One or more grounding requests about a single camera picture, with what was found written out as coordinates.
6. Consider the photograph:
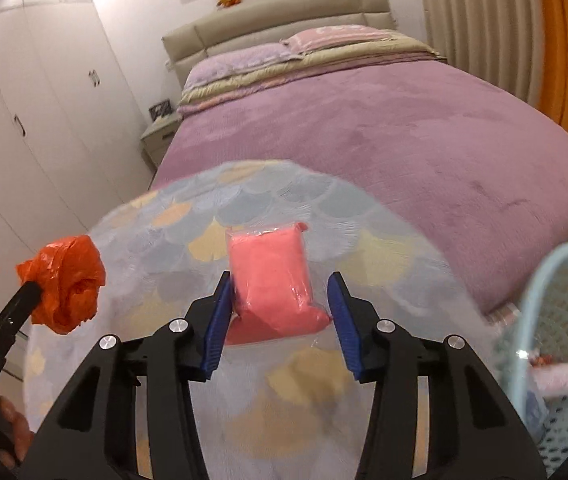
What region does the red white paper cup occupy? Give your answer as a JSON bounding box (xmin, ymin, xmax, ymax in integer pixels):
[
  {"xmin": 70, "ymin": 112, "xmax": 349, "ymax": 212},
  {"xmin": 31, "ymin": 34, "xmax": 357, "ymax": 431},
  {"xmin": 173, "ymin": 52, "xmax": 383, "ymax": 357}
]
[{"xmin": 529, "ymin": 362, "xmax": 568, "ymax": 399}]

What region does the orange plastic bag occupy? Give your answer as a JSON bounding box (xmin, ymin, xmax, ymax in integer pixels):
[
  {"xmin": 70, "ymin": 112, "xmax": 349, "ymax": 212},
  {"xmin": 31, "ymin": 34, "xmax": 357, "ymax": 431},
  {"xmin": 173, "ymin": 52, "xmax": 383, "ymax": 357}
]
[{"xmin": 16, "ymin": 234, "xmax": 106, "ymax": 335}]

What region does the pink plastic packet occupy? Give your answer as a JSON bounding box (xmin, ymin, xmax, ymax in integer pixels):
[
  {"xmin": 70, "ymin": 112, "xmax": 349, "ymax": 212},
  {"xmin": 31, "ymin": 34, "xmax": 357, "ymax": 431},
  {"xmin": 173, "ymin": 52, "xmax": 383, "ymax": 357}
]
[{"xmin": 226, "ymin": 222, "xmax": 331, "ymax": 344}]

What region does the person's left hand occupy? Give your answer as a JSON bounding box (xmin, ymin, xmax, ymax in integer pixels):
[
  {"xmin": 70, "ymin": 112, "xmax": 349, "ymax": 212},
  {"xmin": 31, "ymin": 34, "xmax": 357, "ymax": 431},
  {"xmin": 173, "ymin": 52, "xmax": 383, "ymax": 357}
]
[{"xmin": 0, "ymin": 396, "xmax": 35, "ymax": 470}]

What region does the light blue plastic basket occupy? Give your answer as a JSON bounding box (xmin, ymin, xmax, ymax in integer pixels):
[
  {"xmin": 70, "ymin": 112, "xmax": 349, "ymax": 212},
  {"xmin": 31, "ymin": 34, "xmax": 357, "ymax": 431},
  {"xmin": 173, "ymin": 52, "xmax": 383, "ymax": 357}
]
[{"xmin": 496, "ymin": 243, "xmax": 568, "ymax": 479}]

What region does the scale pattern tablecloth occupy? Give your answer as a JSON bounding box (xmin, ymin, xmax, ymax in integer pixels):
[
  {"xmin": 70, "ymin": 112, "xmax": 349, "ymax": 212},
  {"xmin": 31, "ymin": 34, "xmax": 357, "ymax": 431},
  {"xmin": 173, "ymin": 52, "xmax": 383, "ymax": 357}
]
[{"xmin": 24, "ymin": 162, "xmax": 496, "ymax": 479}]

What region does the white wardrobe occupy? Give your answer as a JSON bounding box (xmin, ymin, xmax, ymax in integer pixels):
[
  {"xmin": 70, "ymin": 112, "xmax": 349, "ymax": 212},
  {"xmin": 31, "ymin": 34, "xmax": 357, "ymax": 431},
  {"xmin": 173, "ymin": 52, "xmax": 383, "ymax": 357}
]
[{"xmin": 0, "ymin": 0, "xmax": 153, "ymax": 310}]

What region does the bed with purple blanket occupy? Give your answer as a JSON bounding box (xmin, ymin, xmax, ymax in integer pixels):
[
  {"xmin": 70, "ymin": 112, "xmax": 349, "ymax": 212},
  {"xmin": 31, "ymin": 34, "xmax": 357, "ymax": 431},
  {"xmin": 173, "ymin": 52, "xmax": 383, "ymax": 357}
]
[{"xmin": 155, "ymin": 32, "xmax": 568, "ymax": 311}]

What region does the beige bedside table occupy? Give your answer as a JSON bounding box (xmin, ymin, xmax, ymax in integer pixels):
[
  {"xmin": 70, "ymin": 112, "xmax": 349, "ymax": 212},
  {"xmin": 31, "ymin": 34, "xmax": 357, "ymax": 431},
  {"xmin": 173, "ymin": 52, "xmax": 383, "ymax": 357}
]
[{"xmin": 140, "ymin": 112, "xmax": 183, "ymax": 168}]

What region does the purple pillow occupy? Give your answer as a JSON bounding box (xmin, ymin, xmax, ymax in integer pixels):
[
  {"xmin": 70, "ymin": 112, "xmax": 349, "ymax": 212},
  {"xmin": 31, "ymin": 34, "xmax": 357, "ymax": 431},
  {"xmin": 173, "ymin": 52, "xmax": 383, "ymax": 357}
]
[{"xmin": 183, "ymin": 42, "xmax": 303, "ymax": 91}]

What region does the beige curtain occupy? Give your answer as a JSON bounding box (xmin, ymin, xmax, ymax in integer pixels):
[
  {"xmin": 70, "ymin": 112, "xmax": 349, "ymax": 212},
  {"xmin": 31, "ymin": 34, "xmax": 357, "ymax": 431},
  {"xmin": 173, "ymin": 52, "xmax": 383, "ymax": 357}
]
[{"xmin": 423, "ymin": 0, "xmax": 544, "ymax": 112}]

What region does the pink pillow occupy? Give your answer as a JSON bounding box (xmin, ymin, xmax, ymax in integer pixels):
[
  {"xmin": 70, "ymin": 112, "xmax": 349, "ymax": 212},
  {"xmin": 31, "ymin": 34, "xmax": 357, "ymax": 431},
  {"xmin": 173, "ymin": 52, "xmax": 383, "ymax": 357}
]
[{"xmin": 282, "ymin": 25, "xmax": 391, "ymax": 54}]

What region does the beige padded headboard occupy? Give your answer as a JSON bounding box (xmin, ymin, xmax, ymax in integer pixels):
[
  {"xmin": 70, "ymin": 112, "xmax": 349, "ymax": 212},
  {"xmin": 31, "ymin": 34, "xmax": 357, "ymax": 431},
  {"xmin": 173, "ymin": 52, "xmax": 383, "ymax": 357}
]
[{"xmin": 162, "ymin": 0, "xmax": 397, "ymax": 84}]

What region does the black photo frame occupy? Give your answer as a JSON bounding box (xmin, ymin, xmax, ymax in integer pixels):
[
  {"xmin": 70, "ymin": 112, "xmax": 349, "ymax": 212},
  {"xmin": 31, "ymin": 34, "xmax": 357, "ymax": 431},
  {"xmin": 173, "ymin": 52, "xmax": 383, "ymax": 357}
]
[{"xmin": 148, "ymin": 100, "xmax": 174, "ymax": 122}]

